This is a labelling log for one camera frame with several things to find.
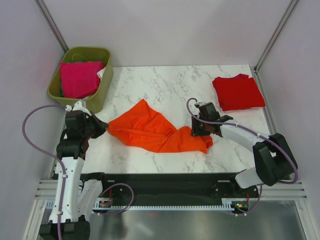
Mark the orange t shirt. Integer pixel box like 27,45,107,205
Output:
107,99,214,154

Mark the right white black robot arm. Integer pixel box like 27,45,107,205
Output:
191,101,298,197

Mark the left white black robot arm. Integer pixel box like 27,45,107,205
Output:
39,103,110,240

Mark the olive green plastic bin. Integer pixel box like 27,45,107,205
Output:
47,46,114,114

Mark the red folded t shirt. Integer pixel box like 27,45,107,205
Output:
212,77,266,112

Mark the magenta pink t shirt in bin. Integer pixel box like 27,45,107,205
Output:
60,61,105,99

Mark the white garment in bin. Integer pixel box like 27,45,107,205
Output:
84,68,107,100

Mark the crimson folded t shirt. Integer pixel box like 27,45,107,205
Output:
232,73,250,80

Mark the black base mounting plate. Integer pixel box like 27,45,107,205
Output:
99,172,261,207

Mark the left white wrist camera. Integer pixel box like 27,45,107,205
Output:
65,99,88,112

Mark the white slotted cable duct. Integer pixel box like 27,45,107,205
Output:
92,198,250,211

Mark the left aluminium frame post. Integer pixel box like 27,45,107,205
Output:
34,0,69,53

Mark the aluminium frame post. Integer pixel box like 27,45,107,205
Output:
34,0,69,53
252,0,300,72

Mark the right aluminium frame post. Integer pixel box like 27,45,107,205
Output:
252,0,300,72

